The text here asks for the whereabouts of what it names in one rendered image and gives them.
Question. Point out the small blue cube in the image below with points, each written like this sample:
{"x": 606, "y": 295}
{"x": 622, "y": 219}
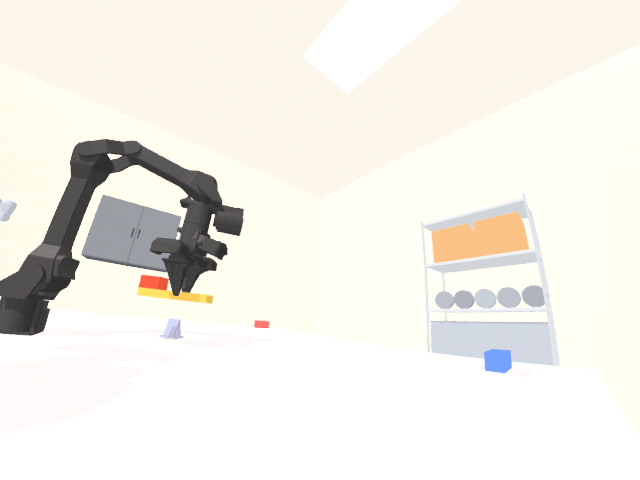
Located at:
{"x": 497, "y": 360}

